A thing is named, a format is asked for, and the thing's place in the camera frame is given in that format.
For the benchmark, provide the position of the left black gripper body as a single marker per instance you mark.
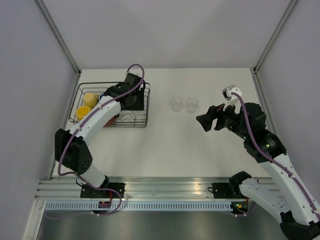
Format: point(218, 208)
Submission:
point(138, 102)

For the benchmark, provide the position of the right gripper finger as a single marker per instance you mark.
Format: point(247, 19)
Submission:
point(212, 111)
point(206, 121)

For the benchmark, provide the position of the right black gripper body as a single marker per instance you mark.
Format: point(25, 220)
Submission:
point(228, 118)

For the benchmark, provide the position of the clear glass cup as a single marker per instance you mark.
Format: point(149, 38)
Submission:
point(138, 114)
point(176, 104)
point(191, 105)

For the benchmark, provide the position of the red mug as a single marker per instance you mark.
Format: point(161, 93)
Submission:
point(111, 122)

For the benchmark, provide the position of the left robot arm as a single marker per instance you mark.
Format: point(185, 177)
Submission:
point(71, 149)

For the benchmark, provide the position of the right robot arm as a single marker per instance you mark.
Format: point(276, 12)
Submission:
point(296, 211)

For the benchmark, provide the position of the blue mug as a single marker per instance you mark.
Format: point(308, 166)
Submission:
point(100, 96)

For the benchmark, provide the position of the pale yellow mug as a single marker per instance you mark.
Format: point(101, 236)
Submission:
point(90, 99)

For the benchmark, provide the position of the black wire dish rack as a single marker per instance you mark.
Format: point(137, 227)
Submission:
point(109, 106)

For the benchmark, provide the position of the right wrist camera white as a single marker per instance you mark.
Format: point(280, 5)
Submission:
point(231, 94)

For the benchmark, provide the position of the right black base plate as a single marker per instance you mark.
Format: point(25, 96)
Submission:
point(222, 190)

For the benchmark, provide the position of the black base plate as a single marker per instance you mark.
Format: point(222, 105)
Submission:
point(222, 190)
point(88, 192)

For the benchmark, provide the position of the aluminium front rail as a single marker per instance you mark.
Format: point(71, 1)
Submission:
point(136, 188)

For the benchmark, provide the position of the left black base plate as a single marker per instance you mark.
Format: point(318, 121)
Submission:
point(88, 192)

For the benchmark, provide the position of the left aluminium frame post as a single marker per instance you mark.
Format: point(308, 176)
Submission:
point(57, 35)

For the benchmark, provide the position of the aluminium frame post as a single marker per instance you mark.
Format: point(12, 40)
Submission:
point(57, 35)
point(275, 34)

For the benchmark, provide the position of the white slotted cable duct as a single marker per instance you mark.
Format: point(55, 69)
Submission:
point(130, 205)

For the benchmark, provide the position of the right aluminium frame post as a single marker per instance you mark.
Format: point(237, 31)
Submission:
point(275, 34)

